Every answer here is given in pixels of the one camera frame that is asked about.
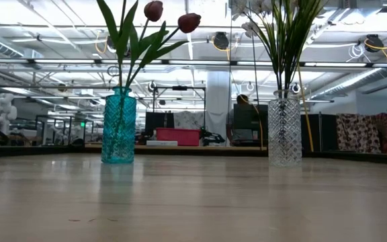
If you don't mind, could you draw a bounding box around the person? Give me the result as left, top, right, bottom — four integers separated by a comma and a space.
226, 93, 253, 145

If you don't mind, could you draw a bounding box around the teal glass vase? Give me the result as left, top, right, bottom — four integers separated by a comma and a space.
101, 86, 138, 165

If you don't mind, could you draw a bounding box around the white hanging cloth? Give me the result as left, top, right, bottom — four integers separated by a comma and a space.
174, 110, 230, 142

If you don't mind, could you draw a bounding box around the clear glass vase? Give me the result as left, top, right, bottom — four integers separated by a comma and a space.
267, 89, 303, 168

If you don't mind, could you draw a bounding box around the yellow hanging cable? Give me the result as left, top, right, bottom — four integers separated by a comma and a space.
296, 65, 315, 153

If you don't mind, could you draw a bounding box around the black aluminium table frame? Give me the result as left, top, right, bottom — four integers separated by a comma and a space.
0, 143, 387, 166

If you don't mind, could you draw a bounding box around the red plastic bin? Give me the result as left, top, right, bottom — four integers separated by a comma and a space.
155, 127, 202, 147

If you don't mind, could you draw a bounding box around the flat white box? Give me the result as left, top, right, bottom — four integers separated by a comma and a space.
146, 140, 179, 147

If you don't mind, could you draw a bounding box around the floral patterned fabric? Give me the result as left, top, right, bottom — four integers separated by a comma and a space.
336, 113, 381, 155

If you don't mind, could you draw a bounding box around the white robot figure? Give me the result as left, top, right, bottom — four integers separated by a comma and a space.
0, 93, 18, 136

